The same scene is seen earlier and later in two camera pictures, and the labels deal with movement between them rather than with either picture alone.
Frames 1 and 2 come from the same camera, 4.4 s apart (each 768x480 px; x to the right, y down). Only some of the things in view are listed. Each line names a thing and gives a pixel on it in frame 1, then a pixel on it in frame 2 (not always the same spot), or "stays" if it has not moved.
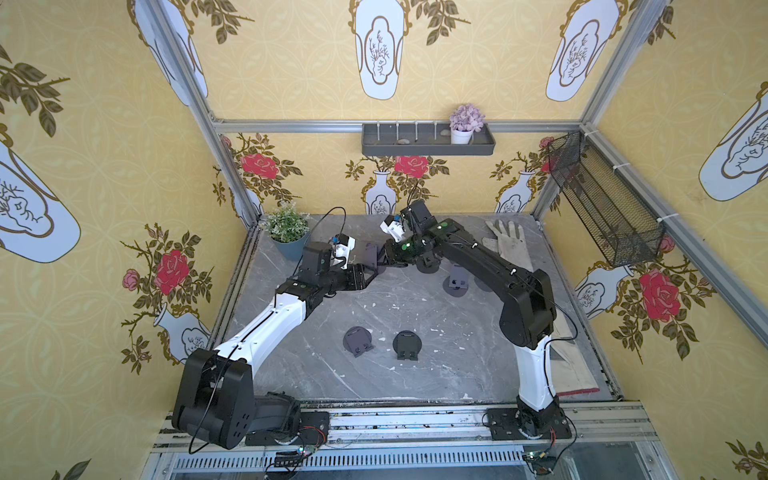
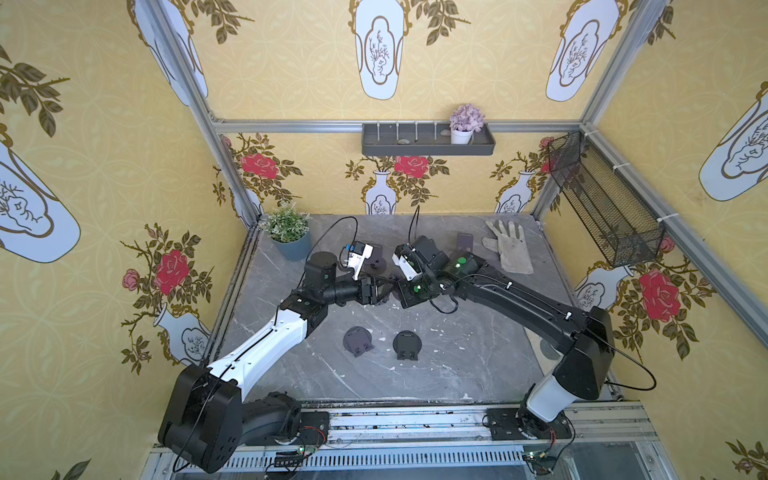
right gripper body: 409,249 -> 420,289
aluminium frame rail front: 607,441 stays
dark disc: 357,340 stays
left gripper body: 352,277 -> 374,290
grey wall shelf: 422,140 stays
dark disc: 407,344 stays
